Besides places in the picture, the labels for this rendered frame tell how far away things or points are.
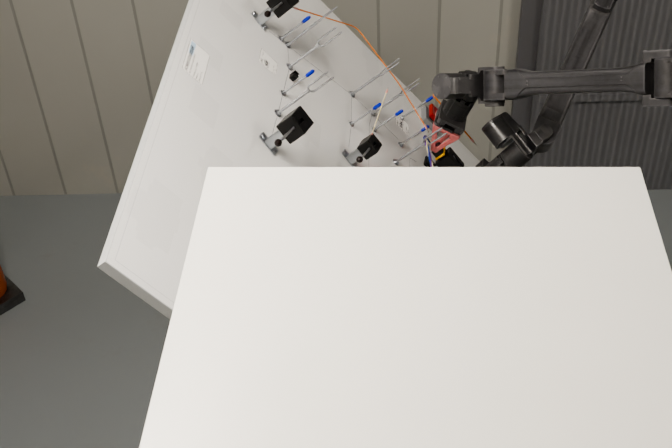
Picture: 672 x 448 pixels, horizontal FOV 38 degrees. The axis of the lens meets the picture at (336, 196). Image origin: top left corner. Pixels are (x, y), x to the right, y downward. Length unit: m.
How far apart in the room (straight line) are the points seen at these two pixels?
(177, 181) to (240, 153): 0.21
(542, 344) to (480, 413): 0.10
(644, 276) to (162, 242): 0.72
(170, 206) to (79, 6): 2.23
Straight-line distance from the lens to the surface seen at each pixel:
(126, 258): 1.39
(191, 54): 1.80
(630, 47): 3.71
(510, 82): 2.11
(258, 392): 0.91
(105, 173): 4.10
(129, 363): 3.46
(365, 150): 2.00
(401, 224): 1.06
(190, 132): 1.66
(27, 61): 3.86
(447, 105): 2.21
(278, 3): 2.03
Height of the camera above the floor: 2.56
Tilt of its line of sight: 40 degrees down
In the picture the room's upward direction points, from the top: 3 degrees counter-clockwise
